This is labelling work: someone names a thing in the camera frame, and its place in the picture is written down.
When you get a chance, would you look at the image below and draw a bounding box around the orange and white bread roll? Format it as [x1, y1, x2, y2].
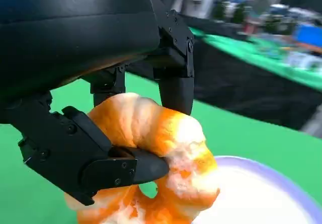
[64, 92, 221, 224]

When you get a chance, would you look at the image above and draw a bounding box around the green cloth on background table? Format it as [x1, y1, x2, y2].
[190, 26, 322, 93]

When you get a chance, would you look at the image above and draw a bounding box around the lilac plate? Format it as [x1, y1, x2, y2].
[193, 155, 322, 224]

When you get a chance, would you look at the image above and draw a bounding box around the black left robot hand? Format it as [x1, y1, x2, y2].
[0, 0, 196, 207]

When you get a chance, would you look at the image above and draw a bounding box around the black drape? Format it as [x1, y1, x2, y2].
[125, 15, 322, 131]

